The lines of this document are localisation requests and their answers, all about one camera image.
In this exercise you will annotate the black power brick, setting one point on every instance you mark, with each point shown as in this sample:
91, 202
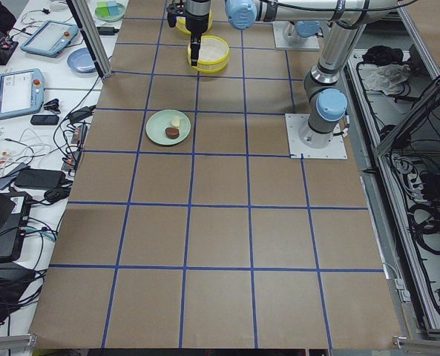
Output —
39, 179

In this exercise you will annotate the light green plate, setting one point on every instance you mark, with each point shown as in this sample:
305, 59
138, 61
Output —
159, 121

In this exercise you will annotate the black laptop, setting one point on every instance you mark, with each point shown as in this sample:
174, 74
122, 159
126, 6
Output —
14, 213

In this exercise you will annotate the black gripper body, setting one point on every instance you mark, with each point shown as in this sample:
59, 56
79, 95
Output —
196, 23

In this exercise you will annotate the blue plate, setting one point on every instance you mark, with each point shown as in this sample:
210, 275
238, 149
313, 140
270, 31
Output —
80, 61

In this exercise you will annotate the white crumpled cloth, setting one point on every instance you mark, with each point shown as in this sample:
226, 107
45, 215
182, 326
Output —
388, 79

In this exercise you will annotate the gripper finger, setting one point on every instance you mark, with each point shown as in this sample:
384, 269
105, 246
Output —
193, 50
198, 46

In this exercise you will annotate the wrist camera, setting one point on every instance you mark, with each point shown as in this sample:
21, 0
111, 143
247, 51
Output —
174, 11

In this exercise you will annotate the aluminium frame post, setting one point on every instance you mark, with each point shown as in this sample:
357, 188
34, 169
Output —
84, 20

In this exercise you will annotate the teach pendant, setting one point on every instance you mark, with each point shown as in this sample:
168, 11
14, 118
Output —
50, 39
21, 93

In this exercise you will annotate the teach pendant near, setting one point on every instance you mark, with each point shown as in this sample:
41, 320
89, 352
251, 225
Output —
21, 93

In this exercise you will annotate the teach pendant far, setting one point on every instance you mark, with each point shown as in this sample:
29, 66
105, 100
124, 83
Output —
50, 39

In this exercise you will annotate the green bowl with sponges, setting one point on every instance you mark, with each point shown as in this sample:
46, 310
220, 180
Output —
109, 11

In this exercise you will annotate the white bun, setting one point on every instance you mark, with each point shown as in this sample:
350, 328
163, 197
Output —
176, 122

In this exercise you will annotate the yellow steamer basket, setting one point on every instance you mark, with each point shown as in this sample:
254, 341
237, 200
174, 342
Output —
181, 23
213, 56

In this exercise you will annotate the black power adapter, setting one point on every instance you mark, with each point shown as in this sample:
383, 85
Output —
107, 30

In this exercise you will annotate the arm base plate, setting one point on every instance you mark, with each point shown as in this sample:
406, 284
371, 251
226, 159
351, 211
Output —
304, 143
300, 35

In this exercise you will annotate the brown bun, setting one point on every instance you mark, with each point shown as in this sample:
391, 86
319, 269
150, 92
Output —
172, 133

